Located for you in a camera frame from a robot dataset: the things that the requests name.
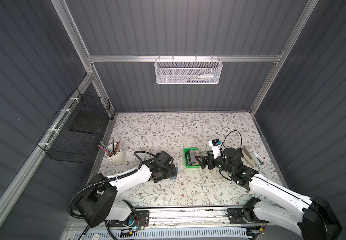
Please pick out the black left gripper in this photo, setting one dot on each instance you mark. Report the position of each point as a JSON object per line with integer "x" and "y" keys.
{"x": 170, "y": 173}

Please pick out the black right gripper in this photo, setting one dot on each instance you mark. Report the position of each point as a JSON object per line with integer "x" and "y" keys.
{"x": 210, "y": 159}

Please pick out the stack of cards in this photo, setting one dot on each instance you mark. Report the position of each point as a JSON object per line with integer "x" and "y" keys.
{"x": 192, "y": 158}

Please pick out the green plastic card tray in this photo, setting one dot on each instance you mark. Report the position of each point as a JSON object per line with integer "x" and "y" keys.
{"x": 186, "y": 157}

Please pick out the blue leather card holder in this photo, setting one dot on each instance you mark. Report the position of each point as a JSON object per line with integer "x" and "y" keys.
{"x": 175, "y": 173}

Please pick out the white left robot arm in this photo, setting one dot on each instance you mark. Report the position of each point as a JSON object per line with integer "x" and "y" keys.
{"x": 96, "y": 203}

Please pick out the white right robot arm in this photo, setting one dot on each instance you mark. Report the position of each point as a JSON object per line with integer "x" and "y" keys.
{"x": 312, "y": 219}

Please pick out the beige black stapler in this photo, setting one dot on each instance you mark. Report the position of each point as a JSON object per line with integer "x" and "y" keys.
{"x": 248, "y": 157}

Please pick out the white pencil cup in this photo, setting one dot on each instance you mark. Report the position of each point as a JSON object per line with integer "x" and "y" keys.
{"x": 118, "y": 158}

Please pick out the red pencil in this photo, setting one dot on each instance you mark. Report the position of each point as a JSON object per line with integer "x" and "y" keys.
{"x": 117, "y": 147}

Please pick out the green pencil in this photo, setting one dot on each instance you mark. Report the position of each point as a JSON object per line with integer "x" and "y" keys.
{"x": 105, "y": 148}

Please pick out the white tube in basket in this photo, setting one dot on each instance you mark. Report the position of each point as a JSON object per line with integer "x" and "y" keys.
{"x": 209, "y": 77}

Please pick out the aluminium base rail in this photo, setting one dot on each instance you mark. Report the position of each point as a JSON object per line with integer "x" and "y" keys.
{"x": 172, "y": 216}

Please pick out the black wire basket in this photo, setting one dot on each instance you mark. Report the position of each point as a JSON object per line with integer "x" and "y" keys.
{"x": 76, "y": 135}

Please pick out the white mesh wall basket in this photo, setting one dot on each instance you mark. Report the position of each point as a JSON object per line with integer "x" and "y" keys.
{"x": 186, "y": 71}

